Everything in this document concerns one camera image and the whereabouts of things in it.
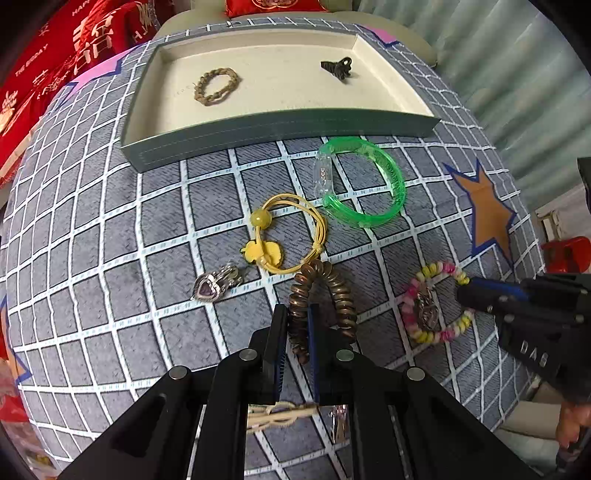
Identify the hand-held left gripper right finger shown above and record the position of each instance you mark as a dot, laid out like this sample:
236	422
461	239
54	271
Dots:
314	350

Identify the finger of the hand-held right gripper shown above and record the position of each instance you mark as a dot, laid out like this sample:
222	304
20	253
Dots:
480	300
503	288

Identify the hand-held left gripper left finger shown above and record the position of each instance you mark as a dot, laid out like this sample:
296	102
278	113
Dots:
278	350

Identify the silver charm clip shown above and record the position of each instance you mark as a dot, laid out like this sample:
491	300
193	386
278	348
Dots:
428	316

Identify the pink heart hair clip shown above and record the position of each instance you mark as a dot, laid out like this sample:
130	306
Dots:
207	288

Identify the green translucent bangle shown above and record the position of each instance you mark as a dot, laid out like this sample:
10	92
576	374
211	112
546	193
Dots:
397	184

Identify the grey-green jewelry tray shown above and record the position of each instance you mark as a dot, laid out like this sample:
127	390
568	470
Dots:
286	87

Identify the person's right hand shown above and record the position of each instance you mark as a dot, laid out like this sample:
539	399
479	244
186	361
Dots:
570	424

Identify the red plastic object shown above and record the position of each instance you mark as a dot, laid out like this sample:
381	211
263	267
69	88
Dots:
561	254

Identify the grey checked tablecloth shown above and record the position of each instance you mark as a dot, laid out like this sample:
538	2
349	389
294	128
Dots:
138	230

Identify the pale green curtain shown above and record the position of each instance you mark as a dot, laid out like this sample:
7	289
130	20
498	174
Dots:
508	92

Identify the clear plastic bag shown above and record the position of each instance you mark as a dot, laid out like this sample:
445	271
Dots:
14	415

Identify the black hair claw clip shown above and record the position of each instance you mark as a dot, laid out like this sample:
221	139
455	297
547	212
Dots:
334	69

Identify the red embroidered cushion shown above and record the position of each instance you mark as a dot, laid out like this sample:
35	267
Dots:
272	5

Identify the red printed blanket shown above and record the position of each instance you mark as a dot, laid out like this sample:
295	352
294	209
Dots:
69	46

